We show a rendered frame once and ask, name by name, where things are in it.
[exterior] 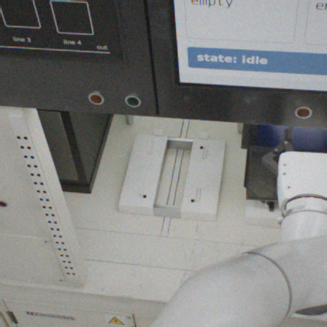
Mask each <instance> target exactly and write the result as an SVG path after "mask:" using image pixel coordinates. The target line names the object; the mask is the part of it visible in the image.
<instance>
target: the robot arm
mask: <svg viewBox="0 0 327 327"><path fill-rule="evenodd" d="M292 143H293V127H288V129H284V137H283V141H282V144H280V145H279V146H278V147H276V148H274V149H273V150H272V151H271V152H269V153H267V154H266V155H264V156H263V157H262V164H263V165H264V166H266V167H267V168H269V169H270V170H271V171H272V172H274V173H275V174H276V175H277V176H278V199H279V207H280V211H281V213H282V214H283V217H280V218H279V225H281V230H280V240H281V242H278V243H274V244H267V245H262V246H260V247H256V248H253V249H251V250H247V251H244V252H243V253H240V254H238V255H234V256H231V257H230V258H226V259H224V260H222V261H217V262H214V263H211V264H209V265H207V266H205V267H203V268H201V269H200V270H198V271H197V272H195V273H193V274H192V275H191V276H190V277H189V278H188V279H186V280H185V281H184V282H183V283H182V285H181V286H180V287H179V288H178V289H177V291H176V292H175V293H174V295H173V297H171V299H170V300H169V301H168V303H167V304H166V306H165V307H164V308H163V311H162V312H161V314H160V315H159V316H158V317H157V318H156V319H155V321H153V322H152V323H151V324H150V325H149V326H148V327H278V326H279V325H281V324H282V323H283V322H284V321H286V320H287V319H288V317H290V316H291V315H292V314H293V313H295V314H298V315H306V316H318V315H325V314H327V154H326V153H306V152H295V151H294V149H293V148H292ZM278 158H279V164H278V163H277V162H276V161H274V160H277V159H278Z"/></svg>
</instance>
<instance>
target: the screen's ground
mask: <svg viewBox="0 0 327 327"><path fill-rule="evenodd" d="M174 7H175V17H176V27H177V45H178V55H179V65H180V82H195V83H206V84H218V85H240V86H252V87H264V88H286V89H298V90H309V91H310V90H321V91H327V75H319V74H295V73H282V72H273V73H270V72H246V71H234V70H222V69H199V68H188V54H187V47H211V48H224V49H238V50H263V51H277V52H280V51H290V52H304V53H327V45H305V44H304V39H305V32H306V27H307V15H308V8H309V0H298V7H297V15H296V28H295V36H294V43H293V44H291V43H276V42H249V41H236V40H222V39H194V38H186V30H185V8H184V0H174Z"/></svg>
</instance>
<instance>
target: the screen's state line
mask: <svg viewBox="0 0 327 327"><path fill-rule="evenodd" d="M187 54H188V68H199V69H222V70H234V71H246V72H270V73H273V72H282V73H295V74H319V75H327V53H304V52H290V51H280V52H277V51H263V50H238V49H224V48H211V47H187Z"/></svg>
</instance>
